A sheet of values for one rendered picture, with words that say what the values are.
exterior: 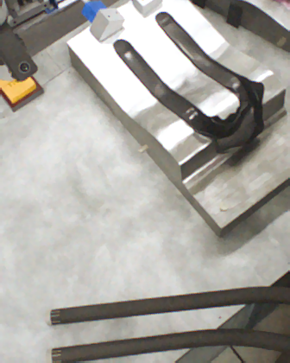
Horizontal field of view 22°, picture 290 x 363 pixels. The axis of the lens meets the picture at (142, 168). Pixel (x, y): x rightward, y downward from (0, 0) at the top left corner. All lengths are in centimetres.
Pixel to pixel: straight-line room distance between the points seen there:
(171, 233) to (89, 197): 18
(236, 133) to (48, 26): 109
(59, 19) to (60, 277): 116
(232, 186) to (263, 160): 8
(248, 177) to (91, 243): 33
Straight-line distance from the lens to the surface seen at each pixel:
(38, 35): 243
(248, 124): 151
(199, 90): 150
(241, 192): 147
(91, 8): 159
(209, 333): 137
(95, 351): 140
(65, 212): 152
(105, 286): 147
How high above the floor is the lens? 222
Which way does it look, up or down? 67 degrees down
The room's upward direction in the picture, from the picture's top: 5 degrees counter-clockwise
